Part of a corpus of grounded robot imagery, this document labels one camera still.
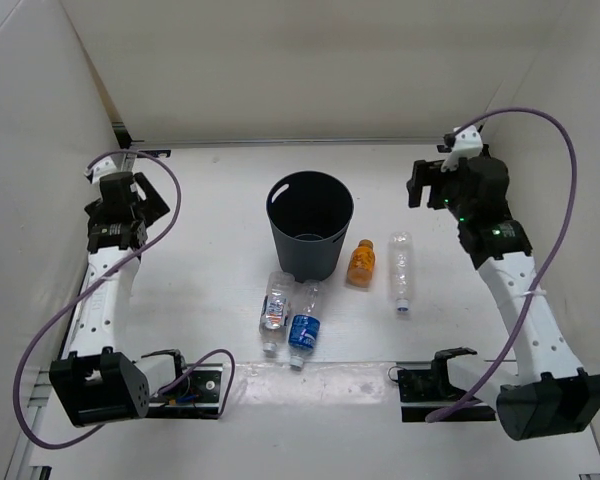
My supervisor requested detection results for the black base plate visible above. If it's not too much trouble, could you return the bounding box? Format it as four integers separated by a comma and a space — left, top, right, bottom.
147, 363, 228, 420
387, 363, 496, 423

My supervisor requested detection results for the clear bottle white orange label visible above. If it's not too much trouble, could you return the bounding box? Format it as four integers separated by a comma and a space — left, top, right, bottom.
259, 271, 295, 357

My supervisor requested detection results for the left aluminium frame rail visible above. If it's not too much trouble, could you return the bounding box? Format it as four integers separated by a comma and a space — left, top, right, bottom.
4, 119, 136, 480

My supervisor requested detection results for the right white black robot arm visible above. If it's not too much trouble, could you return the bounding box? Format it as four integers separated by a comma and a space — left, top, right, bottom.
407, 156, 600, 441

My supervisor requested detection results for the clear unlabelled plastic bottle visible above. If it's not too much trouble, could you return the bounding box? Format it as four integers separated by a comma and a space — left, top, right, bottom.
389, 232, 414, 314

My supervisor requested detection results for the clear bottle blue label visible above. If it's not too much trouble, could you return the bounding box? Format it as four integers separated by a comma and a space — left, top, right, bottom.
288, 280, 325, 371

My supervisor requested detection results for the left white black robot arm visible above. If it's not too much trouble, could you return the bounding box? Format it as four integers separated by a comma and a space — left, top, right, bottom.
50, 172, 191, 427

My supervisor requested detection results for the left blue corner sticker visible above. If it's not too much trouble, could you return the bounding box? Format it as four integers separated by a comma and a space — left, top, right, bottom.
142, 149, 172, 159

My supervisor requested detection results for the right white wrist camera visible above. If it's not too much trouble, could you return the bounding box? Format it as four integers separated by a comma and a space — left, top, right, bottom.
440, 125, 484, 173

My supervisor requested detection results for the orange juice bottle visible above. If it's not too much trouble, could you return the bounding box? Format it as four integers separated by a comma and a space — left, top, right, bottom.
347, 239, 375, 288

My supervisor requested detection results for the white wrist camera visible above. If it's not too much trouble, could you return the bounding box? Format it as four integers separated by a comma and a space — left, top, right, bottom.
84, 156, 118, 185
440, 125, 484, 173

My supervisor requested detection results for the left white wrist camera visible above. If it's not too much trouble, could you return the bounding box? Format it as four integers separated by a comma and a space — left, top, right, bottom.
84, 156, 118, 185

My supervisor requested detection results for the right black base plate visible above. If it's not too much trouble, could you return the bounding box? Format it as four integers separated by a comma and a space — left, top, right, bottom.
387, 363, 496, 423

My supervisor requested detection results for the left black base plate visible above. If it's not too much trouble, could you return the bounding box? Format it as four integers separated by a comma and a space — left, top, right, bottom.
147, 363, 228, 420

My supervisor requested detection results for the dark grey plastic bin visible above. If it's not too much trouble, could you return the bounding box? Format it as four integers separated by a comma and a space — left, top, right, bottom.
266, 171, 354, 282

